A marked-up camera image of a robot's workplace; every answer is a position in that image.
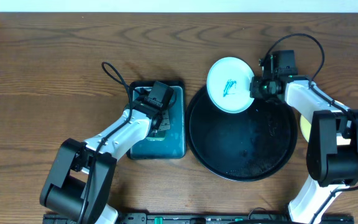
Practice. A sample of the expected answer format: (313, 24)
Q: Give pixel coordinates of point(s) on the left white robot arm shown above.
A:
(80, 178)

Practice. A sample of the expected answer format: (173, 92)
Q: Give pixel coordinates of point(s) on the rectangular tray with soapy water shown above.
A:
(174, 145)

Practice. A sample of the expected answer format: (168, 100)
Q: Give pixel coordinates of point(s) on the green yellow sponge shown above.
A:
(156, 135)

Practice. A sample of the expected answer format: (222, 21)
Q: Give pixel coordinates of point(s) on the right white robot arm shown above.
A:
(332, 153)

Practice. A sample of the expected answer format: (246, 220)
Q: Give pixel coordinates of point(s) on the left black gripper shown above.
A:
(162, 119)

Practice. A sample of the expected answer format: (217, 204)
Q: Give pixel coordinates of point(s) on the mint plate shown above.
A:
(228, 85)

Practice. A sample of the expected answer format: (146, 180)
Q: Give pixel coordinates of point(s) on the yellow plate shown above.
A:
(305, 127)

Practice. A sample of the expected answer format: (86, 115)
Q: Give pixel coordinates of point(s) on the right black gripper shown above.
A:
(254, 89)

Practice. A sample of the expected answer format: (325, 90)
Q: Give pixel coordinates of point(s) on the round black tray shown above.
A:
(246, 146)

